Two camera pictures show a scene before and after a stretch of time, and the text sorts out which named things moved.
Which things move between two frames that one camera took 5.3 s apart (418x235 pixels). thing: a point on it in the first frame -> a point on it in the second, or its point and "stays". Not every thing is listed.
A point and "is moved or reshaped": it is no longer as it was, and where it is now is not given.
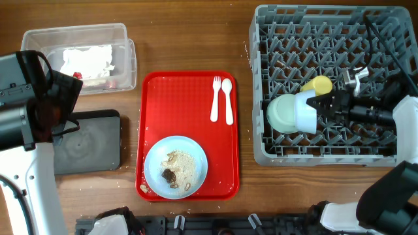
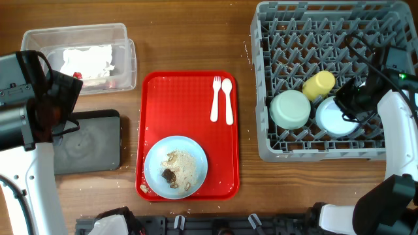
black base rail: (252, 224) stays
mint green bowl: (281, 113) is moved or reshaped
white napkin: (91, 62) stays
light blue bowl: (305, 115) -> (329, 119)
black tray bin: (95, 147) stays
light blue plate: (176, 167) stays
